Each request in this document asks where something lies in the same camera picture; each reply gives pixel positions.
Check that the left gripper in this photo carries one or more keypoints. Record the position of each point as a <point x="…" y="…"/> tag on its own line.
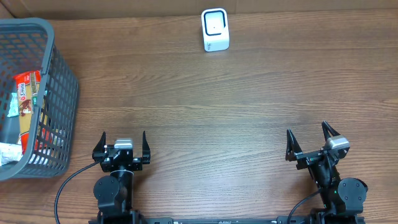
<point x="101" y="154"/>

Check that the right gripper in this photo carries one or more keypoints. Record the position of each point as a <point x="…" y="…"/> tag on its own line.
<point x="295" y="152"/>

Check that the white cream tube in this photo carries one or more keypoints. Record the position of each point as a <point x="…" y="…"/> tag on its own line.
<point x="10" y="153"/>

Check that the teal wet wipes packet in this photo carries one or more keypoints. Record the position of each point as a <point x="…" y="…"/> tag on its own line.
<point x="13" y="107"/>

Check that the orange spaghetti packet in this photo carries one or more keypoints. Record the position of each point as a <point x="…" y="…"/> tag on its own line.
<point x="27" y="84"/>

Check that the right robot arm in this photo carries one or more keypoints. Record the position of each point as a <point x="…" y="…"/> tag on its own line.
<point x="342" y="198"/>

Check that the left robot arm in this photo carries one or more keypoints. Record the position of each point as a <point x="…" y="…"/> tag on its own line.
<point x="114" y="191"/>

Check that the white barcode scanner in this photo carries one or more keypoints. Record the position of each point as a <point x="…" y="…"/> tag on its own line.
<point x="215" y="29"/>

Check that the grey plastic basket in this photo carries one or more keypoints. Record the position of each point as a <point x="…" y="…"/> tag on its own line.
<point x="28" y="45"/>

